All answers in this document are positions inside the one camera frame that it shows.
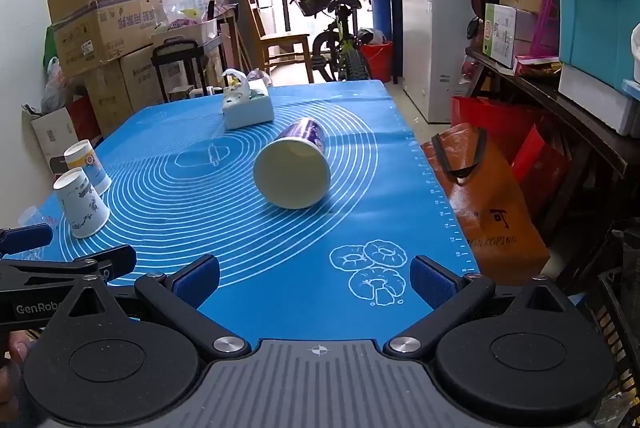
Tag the orange shopping bag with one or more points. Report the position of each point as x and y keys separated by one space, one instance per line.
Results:
x=492 y=213

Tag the red bucket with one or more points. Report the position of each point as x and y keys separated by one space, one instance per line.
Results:
x=377 y=60

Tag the large open cardboard box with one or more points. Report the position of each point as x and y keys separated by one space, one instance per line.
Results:
x=100 y=33

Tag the brown cardboard box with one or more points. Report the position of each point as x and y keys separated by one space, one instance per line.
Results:
x=112 y=98

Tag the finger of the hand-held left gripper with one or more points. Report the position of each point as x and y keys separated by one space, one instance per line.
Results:
x=27 y=238
x=117 y=260

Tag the red paper bag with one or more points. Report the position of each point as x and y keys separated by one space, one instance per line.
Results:
x=542 y=168

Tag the clear bag of goods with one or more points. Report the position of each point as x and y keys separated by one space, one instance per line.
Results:
x=187 y=5

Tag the blue barrel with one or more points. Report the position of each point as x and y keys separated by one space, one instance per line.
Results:
x=382 y=15

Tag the green and white carton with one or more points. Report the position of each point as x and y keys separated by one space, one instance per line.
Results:
x=502 y=35

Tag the teal plastic storage bin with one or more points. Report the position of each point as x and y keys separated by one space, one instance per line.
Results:
x=595 y=28

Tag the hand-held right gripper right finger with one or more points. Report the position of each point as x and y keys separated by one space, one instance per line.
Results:
x=432 y=282

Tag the white chest freezer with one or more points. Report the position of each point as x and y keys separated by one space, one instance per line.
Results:
x=435 y=43

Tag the small white carton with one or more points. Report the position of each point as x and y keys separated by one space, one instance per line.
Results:
x=55 y=133

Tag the white paper cup yellow band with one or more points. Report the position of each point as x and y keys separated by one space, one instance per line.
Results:
x=92 y=165

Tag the wooden chair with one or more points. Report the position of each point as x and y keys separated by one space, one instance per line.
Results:
x=272 y=40

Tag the black plastic crate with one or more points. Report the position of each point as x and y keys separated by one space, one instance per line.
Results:
x=617 y=308

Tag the person's left hand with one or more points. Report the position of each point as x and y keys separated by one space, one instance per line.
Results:
x=19 y=348

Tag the grey plastic storage box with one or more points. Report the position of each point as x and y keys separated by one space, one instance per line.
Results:
x=595 y=100

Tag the white paper cup blue print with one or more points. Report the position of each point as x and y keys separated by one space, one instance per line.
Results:
x=82 y=205

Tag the dark wooden side table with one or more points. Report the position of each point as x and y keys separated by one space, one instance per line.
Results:
x=575 y=118

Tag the white tissue box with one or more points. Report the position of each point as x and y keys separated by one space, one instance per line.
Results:
x=250 y=110

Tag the flat red box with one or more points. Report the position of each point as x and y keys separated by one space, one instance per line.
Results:
x=537 y=64

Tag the purple and white paper cup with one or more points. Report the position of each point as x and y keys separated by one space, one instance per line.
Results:
x=295 y=168

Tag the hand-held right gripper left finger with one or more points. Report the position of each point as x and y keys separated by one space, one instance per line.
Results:
x=196 y=282

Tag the black trolley frame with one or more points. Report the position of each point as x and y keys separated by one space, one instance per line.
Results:
x=177 y=53

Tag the blue silicone baking mat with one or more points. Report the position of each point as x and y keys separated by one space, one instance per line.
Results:
x=300 y=248

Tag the black bicycle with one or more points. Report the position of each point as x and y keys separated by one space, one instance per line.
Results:
x=340 y=43

